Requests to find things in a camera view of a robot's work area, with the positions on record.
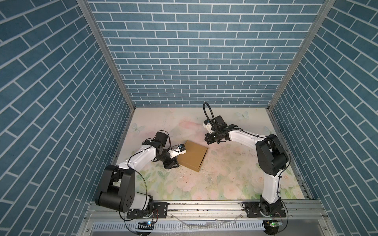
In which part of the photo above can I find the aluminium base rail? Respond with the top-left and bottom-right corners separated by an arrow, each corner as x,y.
78,199 -> 337,236

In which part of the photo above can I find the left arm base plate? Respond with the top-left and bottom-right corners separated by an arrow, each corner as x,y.
127,202 -> 168,219

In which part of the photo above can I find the brown cardboard paper box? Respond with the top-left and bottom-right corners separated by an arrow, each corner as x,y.
177,141 -> 208,172

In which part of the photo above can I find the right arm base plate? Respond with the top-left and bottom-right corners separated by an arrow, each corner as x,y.
241,199 -> 287,218

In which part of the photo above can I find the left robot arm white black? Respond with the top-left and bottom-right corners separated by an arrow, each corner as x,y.
95,130 -> 186,218

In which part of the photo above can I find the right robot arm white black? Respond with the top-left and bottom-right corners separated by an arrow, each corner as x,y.
203,116 -> 290,217

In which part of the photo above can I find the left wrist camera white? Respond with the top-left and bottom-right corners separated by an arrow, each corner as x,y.
168,144 -> 186,159

